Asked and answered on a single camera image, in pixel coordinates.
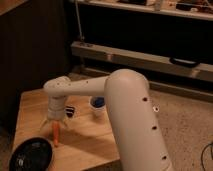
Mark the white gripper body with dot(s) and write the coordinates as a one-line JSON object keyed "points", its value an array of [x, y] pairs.
{"points": [[56, 108]]}

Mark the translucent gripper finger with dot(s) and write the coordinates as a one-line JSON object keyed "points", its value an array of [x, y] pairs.
{"points": [[44, 123], [64, 124]]}

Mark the orange carrot-shaped pepper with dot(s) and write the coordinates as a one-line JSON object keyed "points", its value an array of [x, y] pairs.
{"points": [[56, 129]]}

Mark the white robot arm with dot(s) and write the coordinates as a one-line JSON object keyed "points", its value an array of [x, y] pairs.
{"points": [[135, 127]]}

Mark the black ceramic bowl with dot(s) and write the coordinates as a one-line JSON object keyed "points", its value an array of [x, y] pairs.
{"points": [[34, 154]]}

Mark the wooden table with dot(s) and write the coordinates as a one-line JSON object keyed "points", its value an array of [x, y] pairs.
{"points": [[86, 143]]}

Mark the white plastic cup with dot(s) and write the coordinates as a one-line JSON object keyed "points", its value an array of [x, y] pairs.
{"points": [[96, 111]]}

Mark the blue object in cup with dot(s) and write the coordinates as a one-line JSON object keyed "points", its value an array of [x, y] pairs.
{"points": [[97, 102]]}

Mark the dark wooden cabinet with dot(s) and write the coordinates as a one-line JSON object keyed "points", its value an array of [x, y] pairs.
{"points": [[32, 51]]}

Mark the grey metal case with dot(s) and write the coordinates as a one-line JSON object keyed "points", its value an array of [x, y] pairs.
{"points": [[141, 60]]}

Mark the metal vertical pole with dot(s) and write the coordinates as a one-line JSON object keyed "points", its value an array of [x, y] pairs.
{"points": [[81, 36]]}

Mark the background shelf with clutter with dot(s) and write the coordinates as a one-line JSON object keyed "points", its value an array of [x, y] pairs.
{"points": [[154, 8]]}

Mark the black case handle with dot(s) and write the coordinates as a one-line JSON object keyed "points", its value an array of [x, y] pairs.
{"points": [[184, 63]]}

